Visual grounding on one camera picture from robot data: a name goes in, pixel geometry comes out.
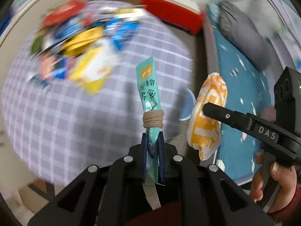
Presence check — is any teal pet food sachet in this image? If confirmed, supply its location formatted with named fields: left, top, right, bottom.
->
left=136, top=57, right=164, bottom=184

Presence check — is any orange white snack bag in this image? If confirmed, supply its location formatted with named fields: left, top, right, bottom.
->
left=186, top=72, right=228, bottom=162

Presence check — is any yellow snack bag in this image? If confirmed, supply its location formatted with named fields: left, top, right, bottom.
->
left=68, top=44, right=118, bottom=94

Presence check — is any blue snack wrapper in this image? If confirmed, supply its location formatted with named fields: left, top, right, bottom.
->
left=105, top=19, right=140, bottom=51

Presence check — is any red snack bag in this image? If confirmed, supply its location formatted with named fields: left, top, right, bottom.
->
left=42, top=0, right=87, bottom=27

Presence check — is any right hand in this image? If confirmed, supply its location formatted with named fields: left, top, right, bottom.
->
left=249, top=162, right=297, bottom=213

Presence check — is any blue plastic bucket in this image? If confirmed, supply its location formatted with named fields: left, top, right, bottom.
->
left=179, top=88, right=196, bottom=121

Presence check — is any teal quilted mattress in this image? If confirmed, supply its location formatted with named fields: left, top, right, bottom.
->
left=204, top=3, right=274, bottom=185

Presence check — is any grey checked tablecloth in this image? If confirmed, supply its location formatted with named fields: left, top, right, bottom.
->
left=2, top=14, right=193, bottom=185

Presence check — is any red storage bench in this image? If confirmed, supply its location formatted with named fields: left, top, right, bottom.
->
left=141, top=0, right=203, bottom=35

